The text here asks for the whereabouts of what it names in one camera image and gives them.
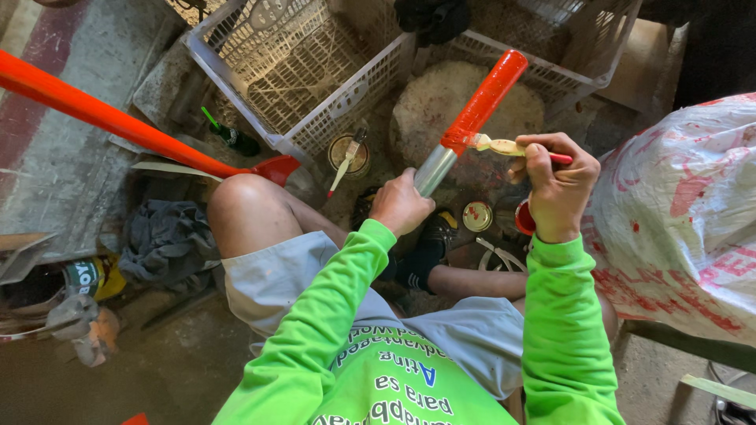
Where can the person's left hand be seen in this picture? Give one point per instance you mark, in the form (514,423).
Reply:
(398,206)

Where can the person's right hand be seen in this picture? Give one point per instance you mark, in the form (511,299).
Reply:
(561,183)

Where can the person's left fingers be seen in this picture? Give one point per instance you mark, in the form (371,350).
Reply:
(416,186)

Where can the metal pipe part painted red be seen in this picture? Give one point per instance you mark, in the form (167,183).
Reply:
(481,106)

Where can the open paint can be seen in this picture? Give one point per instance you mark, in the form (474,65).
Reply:
(360,165)

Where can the black shoe with sock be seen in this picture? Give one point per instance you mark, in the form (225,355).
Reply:
(431,248)

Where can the round metal can lid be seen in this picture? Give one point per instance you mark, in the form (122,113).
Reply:
(477,216)

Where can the red paint can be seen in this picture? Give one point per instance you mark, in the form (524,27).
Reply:
(523,219)

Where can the black cloth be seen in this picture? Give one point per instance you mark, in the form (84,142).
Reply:
(431,20)

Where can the white plastic lattice crate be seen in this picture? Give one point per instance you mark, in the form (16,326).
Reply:
(295,71)
(531,65)

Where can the grey shorts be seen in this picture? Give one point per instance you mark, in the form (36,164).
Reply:
(271,277)

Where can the dark green glass bottle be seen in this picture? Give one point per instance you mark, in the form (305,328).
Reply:
(239,140)

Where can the green printed shirt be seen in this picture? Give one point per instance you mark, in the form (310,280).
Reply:
(401,383)

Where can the pale wooden strip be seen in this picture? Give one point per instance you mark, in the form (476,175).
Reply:
(177,170)

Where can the light wooden board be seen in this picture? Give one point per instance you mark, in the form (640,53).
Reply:
(635,65)

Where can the grey crumpled cloth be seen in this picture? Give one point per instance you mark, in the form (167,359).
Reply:
(165,242)

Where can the white sack with red print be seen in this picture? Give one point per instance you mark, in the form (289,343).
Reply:
(679,218)

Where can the green and yellow labelled can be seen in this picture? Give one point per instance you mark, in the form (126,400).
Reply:
(94,276)

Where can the grey concrete slab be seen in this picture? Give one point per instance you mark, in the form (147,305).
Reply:
(65,147)

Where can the crumpled clear plastic bag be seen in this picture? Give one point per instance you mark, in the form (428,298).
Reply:
(82,327)

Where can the pale green wooden plank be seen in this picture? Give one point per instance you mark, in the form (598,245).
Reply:
(717,389)

